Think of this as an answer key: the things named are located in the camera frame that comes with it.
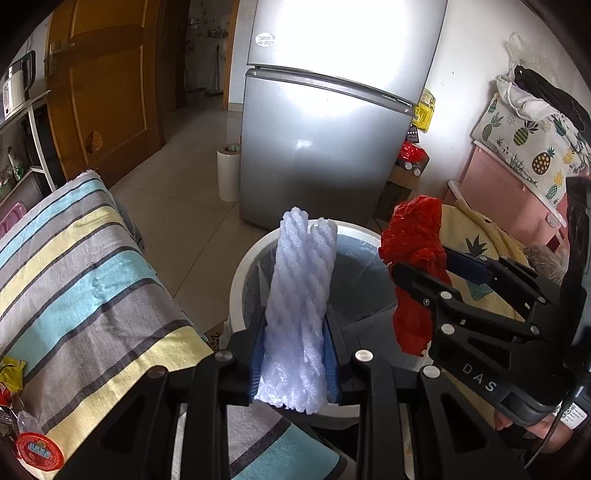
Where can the red plastic bag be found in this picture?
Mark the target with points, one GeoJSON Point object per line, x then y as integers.
{"type": "Point", "coordinates": [415, 230]}

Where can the black bag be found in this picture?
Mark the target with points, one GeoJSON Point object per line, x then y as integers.
{"type": "Point", "coordinates": [554, 94]}

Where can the person's right hand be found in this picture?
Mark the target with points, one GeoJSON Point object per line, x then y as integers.
{"type": "Point", "coordinates": [547, 427]}

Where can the cardboard box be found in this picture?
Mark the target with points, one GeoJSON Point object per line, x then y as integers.
{"type": "Point", "coordinates": [397, 194]}

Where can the pink plastic tub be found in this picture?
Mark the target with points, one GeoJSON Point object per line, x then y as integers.
{"type": "Point", "coordinates": [10, 221]}

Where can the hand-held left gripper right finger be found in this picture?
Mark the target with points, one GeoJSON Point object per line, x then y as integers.
{"type": "Point", "coordinates": [331, 364]}

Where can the white electric kettle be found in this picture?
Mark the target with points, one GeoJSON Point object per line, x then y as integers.
{"type": "Point", "coordinates": [14, 87]}

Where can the white foam net sleeve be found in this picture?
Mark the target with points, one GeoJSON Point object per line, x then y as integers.
{"type": "Point", "coordinates": [298, 300]}

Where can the white trash bin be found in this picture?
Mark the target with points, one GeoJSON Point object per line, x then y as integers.
{"type": "Point", "coordinates": [360, 277]}

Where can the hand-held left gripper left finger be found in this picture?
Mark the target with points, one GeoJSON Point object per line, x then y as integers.
{"type": "Point", "coordinates": [256, 364]}

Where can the striped tablecloth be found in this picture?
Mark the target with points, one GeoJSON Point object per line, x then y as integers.
{"type": "Point", "coordinates": [92, 286]}

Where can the pineapple print cloth cover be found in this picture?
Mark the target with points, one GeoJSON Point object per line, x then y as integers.
{"type": "Point", "coordinates": [531, 143]}

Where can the red lid jelly cup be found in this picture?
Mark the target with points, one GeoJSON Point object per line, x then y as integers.
{"type": "Point", "coordinates": [39, 451]}

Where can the pink cabinet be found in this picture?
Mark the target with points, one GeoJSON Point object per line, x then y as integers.
{"type": "Point", "coordinates": [498, 189]}

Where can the yellow snack packet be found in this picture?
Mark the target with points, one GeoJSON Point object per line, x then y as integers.
{"type": "Point", "coordinates": [11, 374]}

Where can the white paper roll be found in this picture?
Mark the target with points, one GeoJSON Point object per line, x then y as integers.
{"type": "Point", "coordinates": [228, 175]}

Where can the metal shelf rack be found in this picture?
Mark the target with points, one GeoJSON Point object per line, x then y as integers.
{"type": "Point", "coordinates": [34, 134]}

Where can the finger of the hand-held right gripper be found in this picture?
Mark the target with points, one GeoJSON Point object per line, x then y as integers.
{"type": "Point", "coordinates": [429, 288]}
{"type": "Point", "coordinates": [466, 265]}

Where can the silver refrigerator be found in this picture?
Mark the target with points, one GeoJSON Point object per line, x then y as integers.
{"type": "Point", "coordinates": [323, 138]}

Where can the yellow pineapple cloth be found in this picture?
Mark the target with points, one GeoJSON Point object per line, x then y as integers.
{"type": "Point", "coordinates": [475, 235]}

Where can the wooden door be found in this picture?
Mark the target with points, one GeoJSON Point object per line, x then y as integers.
{"type": "Point", "coordinates": [115, 92]}

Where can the white plastic bag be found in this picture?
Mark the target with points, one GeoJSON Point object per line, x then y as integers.
{"type": "Point", "coordinates": [519, 48]}

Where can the red bag in box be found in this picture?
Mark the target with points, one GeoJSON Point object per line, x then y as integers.
{"type": "Point", "coordinates": [412, 153]}

